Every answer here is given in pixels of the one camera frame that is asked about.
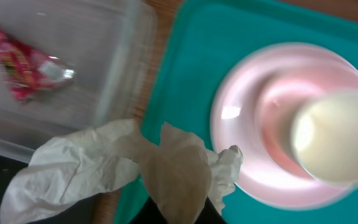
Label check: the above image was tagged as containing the pink bowl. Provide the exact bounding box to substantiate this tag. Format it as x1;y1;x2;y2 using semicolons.
256;76;341;180

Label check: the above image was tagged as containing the clear plastic bin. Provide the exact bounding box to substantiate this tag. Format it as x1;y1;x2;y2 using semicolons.
0;0;156;163

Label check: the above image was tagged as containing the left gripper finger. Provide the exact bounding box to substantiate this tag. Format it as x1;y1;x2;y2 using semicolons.
128;195;228;224

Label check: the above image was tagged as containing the pink plate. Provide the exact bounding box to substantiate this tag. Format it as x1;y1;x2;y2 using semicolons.
210;43;358;210

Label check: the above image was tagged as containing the red snack wrapper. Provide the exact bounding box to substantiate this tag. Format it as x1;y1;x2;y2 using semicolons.
0;29;76;103

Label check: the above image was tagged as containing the white paper cup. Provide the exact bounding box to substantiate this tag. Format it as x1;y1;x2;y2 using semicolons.
290;91;358;185

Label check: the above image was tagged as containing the white napkin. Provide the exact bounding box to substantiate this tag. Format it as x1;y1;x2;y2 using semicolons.
0;119;243;223

